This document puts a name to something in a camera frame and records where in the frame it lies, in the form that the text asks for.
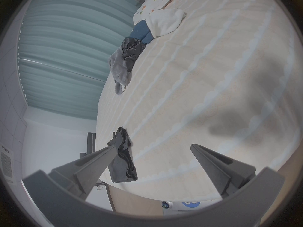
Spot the dark blue garment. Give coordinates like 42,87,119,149
129,20,154,44

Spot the blue-green curtain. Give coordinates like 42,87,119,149
19,0,142,81
18,59,107,120

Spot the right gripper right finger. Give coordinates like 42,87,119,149
190,144,257,195

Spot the black T-shirt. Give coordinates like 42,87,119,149
107,126,138,183

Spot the grey garment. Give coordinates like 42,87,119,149
108,47,132,95

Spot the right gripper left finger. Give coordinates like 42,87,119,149
51,146,117,200

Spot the white garment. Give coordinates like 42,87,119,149
145,8,187,38

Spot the white printed pillow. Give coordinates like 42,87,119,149
133,0,184,25

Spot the black glossy garment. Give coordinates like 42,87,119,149
121,37,146,72

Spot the bed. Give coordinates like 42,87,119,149
95,0,301,217

